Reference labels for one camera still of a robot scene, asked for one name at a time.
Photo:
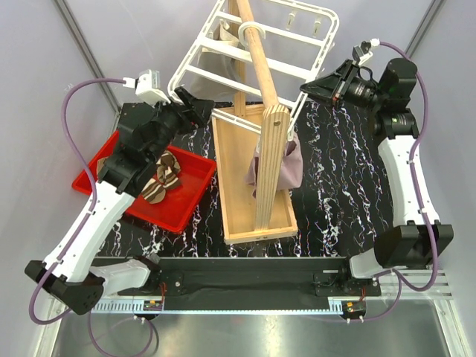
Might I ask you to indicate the grey beige sock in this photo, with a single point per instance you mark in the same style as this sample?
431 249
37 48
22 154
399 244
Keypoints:
218 64

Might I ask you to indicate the brown argyle sock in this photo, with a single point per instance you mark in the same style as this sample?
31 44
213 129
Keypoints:
101 163

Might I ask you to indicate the mauve sock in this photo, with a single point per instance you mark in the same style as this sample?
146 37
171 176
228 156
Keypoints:
291 168

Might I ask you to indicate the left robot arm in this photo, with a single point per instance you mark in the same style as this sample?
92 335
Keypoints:
67 273

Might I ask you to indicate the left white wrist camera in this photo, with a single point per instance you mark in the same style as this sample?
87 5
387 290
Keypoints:
147 88

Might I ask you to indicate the wooden stand with tray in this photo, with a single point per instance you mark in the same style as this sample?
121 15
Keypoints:
249 163

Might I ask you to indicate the red plastic tray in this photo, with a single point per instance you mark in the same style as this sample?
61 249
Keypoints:
175 210

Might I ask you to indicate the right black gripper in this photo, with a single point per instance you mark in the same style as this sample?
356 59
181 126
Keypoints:
335 85

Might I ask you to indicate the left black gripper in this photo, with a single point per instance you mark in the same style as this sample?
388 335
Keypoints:
201 108

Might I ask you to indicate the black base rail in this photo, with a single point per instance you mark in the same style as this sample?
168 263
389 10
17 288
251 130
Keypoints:
250 285

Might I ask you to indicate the white clip hanger frame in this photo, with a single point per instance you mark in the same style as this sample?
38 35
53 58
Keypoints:
251 35

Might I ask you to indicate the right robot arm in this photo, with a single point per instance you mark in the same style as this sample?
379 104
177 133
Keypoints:
418 237

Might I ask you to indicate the black marble mat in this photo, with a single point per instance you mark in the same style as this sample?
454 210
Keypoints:
344 201

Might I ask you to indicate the brown striped sock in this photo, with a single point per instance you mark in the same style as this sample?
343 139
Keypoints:
166 178

